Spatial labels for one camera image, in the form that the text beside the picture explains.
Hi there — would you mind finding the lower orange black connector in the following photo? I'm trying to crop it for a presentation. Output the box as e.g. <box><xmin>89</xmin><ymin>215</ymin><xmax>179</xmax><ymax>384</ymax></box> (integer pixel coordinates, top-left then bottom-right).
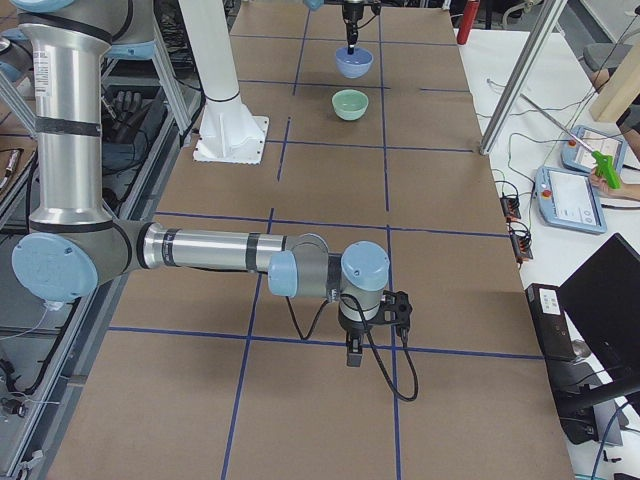
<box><xmin>507</xmin><ymin>220</ymin><xmax>533</xmax><ymax>265</ymax></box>

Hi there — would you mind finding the blue bowl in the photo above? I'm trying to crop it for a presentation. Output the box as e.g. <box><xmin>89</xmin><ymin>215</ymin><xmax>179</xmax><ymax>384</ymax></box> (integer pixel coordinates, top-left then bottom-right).
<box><xmin>334</xmin><ymin>47</ymin><xmax>374</xmax><ymax>79</ymax></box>

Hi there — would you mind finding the person hand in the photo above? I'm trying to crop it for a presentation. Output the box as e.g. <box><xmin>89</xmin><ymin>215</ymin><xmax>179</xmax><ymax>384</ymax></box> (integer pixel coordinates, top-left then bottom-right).
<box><xmin>589</xmin><ymin>172</ymin><xmax>634</xmax><ymax>198</ymax></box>

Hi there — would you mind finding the white pedestal column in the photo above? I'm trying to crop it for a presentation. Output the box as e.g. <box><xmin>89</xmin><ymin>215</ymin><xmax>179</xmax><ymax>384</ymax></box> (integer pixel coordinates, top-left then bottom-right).
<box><xmin>179</xmin><ymin>0</ymin><xmax>269</xmax><ymax>165</ymax></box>

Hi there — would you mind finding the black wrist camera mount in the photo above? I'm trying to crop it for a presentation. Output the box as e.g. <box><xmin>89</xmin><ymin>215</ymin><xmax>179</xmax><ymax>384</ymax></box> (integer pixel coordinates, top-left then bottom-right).
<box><xmin>373</xmin><ymin>290</ymin><xmax>413</xmax><ymax>347</ymax></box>

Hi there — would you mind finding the black monitor stand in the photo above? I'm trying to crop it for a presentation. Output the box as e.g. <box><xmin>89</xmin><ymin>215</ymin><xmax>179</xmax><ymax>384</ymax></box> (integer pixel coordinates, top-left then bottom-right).
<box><xmin>547</xmin><ymin>360</ymin><xmax>639</xmax><ymax>445</ymax></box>

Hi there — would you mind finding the black computer box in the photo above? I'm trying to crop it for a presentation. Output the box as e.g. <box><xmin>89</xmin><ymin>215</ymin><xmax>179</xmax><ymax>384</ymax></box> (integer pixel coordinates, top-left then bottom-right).
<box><xmin>525</xmin><ymin>283</ymin><xmax>592</xmax><ymax>363</ymax></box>

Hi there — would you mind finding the upper orange black connector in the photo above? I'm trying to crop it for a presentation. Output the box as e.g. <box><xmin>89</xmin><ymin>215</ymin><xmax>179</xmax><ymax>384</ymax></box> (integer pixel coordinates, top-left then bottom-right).
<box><xmin>500</xmin><ymin>180</ymin><xmax>521</xmax><ymax>221</ymax></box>

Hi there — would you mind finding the green handled grabber tool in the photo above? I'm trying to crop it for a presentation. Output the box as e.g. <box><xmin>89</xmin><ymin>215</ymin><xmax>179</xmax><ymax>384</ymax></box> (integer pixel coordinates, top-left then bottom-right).
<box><xmin>519</xmin><ymin>93</ymin><xmax>625</xmax><ymax>191</ymax></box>

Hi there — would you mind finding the green bowl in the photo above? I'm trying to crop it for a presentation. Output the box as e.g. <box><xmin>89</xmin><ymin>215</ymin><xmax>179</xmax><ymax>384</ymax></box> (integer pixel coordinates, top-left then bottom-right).
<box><xmin>331</xmin><ymin>89</ymin><xmax>369</xmax><ymax>121</ymax></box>

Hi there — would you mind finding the near blue teach pendant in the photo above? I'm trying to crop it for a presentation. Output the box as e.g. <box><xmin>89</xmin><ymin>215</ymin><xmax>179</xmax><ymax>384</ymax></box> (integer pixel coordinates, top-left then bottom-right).
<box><xmin>535</xmin><ymin>166</ymin><xmax>607</xmax><ymax>235</ymax></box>

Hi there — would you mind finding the orange black connector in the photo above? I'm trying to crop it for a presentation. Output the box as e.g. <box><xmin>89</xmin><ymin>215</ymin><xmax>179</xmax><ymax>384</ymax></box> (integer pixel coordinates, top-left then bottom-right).
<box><xmin>507</xmin><ymin>220</ymin><xmax>533</xmax><ymax>265</ymax></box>
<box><xmin>500</xmin><ymin>180</ymin><xmax>521</xmax><ymax>221</ymax></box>

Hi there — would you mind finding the blue teach pendant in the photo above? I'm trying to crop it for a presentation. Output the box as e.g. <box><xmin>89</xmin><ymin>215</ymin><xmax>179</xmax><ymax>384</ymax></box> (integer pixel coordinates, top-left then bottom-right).
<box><xmin>559</xmin><ymin>125</ymin><xmax>632</xmax><ymax>175</ymax></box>
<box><xmin>535</xmin><ymin>166</ymin><xmax>607</xmax><ymax>235</ymax></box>

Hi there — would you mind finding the black monitor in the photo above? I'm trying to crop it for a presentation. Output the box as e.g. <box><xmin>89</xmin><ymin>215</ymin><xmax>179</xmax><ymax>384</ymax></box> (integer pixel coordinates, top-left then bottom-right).
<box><xmin>559</xmin><ymin>233</ymin><xmax>639</xmax><ymax>374</ymax></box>

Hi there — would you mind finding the aluminium frame post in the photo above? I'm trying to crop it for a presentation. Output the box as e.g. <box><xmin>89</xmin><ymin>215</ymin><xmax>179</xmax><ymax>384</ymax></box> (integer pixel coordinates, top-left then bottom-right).
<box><xmin>479</xmin><ymin>0</ymin><xmax>568</xmax><ymax>155</ymax></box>

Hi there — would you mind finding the wooden board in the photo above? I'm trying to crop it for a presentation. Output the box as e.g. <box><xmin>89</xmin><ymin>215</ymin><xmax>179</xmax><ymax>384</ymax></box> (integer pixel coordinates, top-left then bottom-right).
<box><xmin>590</xmin><ymin>41</ymin><xmax>639</xmax><ymax>122</ymax></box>

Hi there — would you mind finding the far blue teach pendant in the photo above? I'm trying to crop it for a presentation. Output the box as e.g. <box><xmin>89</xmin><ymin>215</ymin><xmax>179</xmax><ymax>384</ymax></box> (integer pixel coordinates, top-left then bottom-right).
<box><xmin>559</xmin><ymin>125</ymin><xmax>632</xmax><ymax>175</ymax></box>

